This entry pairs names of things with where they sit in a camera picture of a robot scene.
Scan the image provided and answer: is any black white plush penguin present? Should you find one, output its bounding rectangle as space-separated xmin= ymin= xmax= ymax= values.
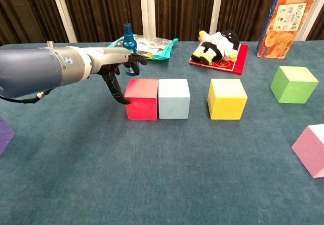
xmin=190 ymin=29 xmax=240 ymax=65

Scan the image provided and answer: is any purple foam cube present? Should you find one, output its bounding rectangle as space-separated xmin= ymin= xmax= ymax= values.
xmin=0 ymin=116 xmax=16 ymax=157

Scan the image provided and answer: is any flat red gift box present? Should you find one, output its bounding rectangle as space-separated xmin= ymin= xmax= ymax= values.
xmin=188 ymin=44 xmax=249 ymax=76

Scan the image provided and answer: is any teal table mat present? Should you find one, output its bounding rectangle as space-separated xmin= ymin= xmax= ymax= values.
xmin=0 ymin=40 xmax=324 ymax=225

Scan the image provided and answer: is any teal snack bag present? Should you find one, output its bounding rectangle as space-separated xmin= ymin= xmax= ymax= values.
xmin=107 ymin=34 xmax=179 ymax=61

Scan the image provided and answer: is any dark brown curtain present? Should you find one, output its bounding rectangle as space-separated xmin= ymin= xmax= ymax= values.
xmin=0 ymin=0 xmax=324 ymax=47

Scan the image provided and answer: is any red foam cube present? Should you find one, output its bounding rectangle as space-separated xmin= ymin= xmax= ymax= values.
xmin=124 ymin=78 xmax=159 ymax=121

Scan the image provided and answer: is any yellow foam cube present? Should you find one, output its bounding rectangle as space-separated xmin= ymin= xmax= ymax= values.
xmin=207 ymin=78 xmax=248 ymax=121

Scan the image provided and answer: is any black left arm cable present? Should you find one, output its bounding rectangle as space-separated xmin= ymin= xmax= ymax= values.
xmin=0 ymin=88 xmax=55 ymax=103

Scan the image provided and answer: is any white frame post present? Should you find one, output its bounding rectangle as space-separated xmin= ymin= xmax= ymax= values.
xmin=209 ymin=0 xmax=224 ymax=35
xmin=298 ymin=0 xmax=324 ymax=41
xmin=49 ymin=0 xmax=78 ymax=43
xmin=139 ymin=0 xmax=155 ymax=37

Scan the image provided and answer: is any pink foam cube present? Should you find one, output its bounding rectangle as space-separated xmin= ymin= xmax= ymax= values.
xmin=291 ymin=124 xmax=324 ymax=179

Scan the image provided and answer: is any green foam cube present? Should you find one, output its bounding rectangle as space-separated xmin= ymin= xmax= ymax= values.
xmin=269 ymin=65 xmax=319 ymax=104

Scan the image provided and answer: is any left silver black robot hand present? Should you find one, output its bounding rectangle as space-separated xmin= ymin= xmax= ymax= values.
xmin=87 ymin=47 xmax=148 ymax=105

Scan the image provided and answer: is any blue spray bottle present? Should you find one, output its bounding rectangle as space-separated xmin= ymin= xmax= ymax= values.
xmin=123 ymin=23 xmax=140 ymax=77

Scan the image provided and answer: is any blue orange biscuit box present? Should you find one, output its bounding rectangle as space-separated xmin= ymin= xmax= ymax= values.
xmin=256 ymin=0 xmax=316 ymax=59

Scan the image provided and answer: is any light blue foam cube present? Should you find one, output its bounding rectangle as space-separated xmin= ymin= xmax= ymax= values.
xmin=157 ymin=78 xmax=191 ymax=120

